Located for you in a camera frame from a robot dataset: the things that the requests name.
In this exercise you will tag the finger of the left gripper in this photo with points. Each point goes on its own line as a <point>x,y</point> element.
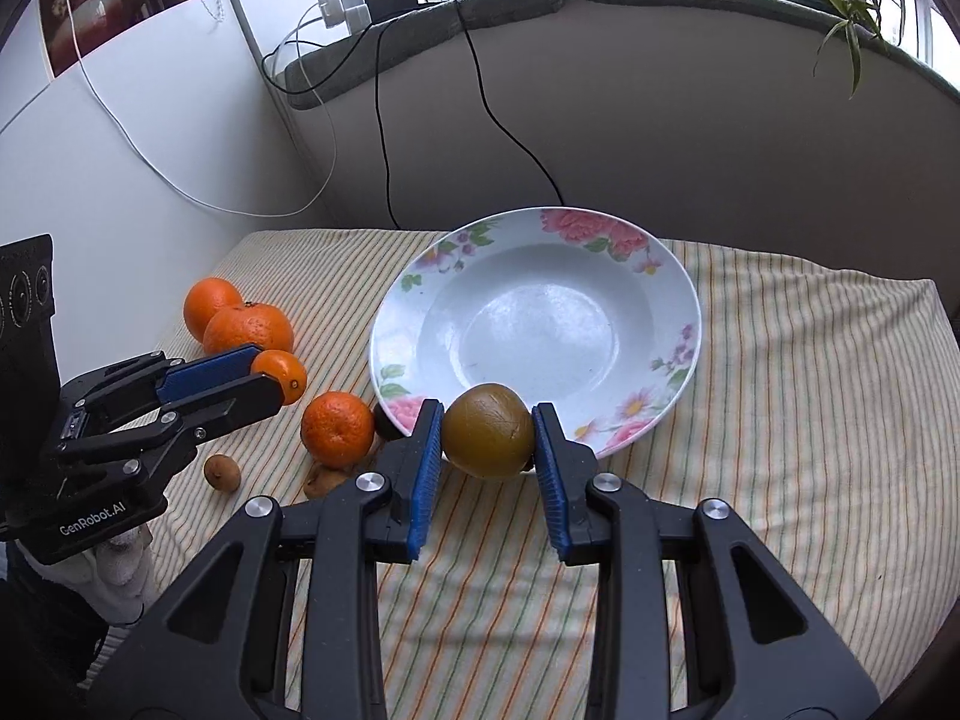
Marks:
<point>84,439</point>
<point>210,371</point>

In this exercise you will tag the small brown longan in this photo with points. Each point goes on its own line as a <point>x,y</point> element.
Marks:
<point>222,473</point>

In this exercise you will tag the large oval orange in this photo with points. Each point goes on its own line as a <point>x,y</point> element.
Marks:
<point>250,323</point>

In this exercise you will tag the grey sill cushion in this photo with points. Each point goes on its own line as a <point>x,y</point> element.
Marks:
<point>627,58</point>

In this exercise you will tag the brown round fruit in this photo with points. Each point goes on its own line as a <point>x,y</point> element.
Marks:
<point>322,480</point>

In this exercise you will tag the floral white plate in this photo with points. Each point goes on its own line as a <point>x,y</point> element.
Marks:
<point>566,306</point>

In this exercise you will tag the white power strip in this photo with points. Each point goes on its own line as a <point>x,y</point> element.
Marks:
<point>353,15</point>

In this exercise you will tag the large round orange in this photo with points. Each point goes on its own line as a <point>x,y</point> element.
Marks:
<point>203,301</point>

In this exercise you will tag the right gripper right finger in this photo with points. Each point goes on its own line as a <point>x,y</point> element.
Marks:
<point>695,617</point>

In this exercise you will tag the brown kiwi fruit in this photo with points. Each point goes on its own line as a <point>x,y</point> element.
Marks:
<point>488,432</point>

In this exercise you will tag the dark purple plum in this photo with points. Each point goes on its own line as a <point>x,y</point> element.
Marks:
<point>385,427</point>

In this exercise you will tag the black power adapter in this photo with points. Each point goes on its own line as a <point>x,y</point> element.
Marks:
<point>385,10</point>

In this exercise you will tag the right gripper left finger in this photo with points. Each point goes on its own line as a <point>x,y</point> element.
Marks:
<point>277,616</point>

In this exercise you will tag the small mandarin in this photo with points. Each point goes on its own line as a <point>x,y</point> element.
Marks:
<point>337,429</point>

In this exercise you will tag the striped tablecloth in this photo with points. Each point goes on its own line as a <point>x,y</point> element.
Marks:
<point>824,409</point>

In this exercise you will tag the small orange kumquat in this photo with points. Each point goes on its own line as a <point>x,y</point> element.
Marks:
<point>286,369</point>

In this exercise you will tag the white gloved left hand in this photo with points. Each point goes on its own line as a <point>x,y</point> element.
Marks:
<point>116,578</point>

